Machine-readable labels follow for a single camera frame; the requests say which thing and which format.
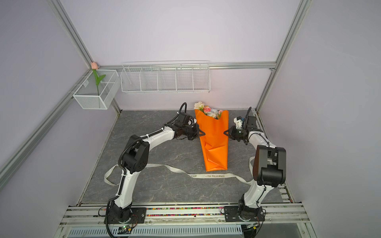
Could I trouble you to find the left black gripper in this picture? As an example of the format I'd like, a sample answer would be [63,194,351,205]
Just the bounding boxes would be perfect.
[183,123,206,140]

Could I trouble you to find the orange wrapping paper sheet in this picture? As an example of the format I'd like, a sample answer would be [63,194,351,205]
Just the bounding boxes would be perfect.
[195,110,229,172]

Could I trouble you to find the dark pink rose fake flower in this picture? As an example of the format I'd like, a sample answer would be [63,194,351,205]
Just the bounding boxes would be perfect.
[203,106,211,114]

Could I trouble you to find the white rose fake flower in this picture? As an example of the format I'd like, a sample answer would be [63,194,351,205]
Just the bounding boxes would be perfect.
[206,109,220,119]

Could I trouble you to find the cream rose fake flower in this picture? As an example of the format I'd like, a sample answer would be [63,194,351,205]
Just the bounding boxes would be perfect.
[194,101,205,112]

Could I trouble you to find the white ribbon strip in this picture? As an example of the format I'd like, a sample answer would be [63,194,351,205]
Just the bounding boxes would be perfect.
[104,164,255,186]

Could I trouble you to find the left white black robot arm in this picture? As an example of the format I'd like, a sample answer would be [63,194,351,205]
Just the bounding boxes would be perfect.
[104,124,205,224]

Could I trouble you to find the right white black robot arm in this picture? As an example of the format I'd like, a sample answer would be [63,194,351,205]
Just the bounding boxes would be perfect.
[224,126,286,222]

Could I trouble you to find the pink tulip fake flower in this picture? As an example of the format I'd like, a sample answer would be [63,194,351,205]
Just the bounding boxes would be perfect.
[91,62,106,96]

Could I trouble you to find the white mesh corner basket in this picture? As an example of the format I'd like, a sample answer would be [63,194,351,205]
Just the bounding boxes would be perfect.
[73,69,121,110]

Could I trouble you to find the white wire wall basket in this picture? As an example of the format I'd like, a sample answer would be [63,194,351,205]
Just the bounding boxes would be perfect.
[121,60,211,93]

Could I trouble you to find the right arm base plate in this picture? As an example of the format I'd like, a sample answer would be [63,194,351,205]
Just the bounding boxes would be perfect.
[221,206,265,222]

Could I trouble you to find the aluminium front rail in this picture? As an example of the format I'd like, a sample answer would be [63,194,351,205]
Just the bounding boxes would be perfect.
[59,203,310,227]

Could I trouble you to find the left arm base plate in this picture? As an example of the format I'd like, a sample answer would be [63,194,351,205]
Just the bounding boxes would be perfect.
[104,206,147,224]

